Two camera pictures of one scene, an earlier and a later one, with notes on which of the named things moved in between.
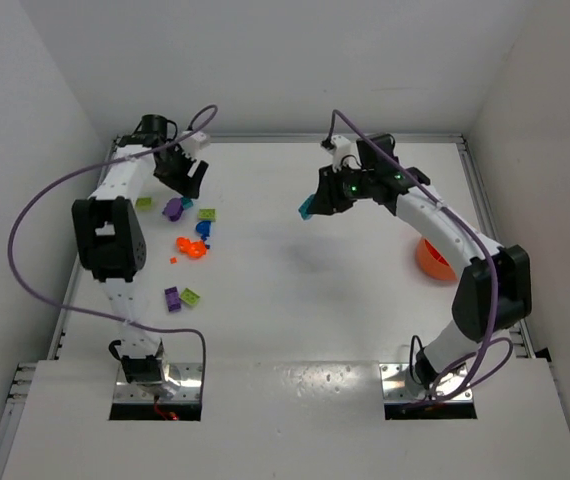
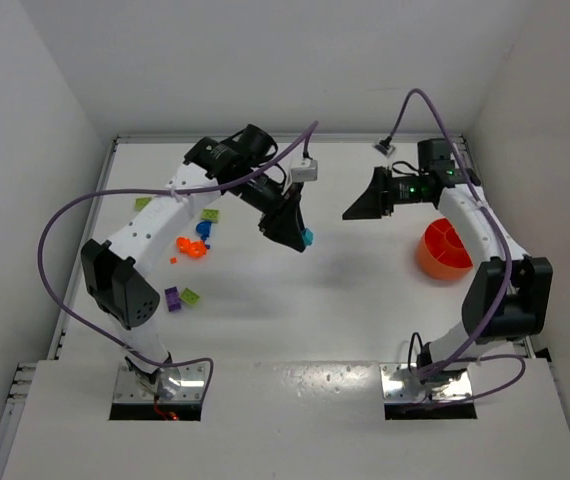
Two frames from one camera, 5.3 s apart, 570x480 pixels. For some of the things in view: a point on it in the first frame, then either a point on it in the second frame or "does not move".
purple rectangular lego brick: [172, 298] does not move
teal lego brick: [304, 207] to [307, 236]
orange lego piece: [196, 249] does not move
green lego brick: [207, 214] does not move
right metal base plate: [449, 386] does not move
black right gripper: [329, 189] to [383, 191]
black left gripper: [176, 167] to [279, 210]
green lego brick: [143, 203] does not move
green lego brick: [190, 297] does not move
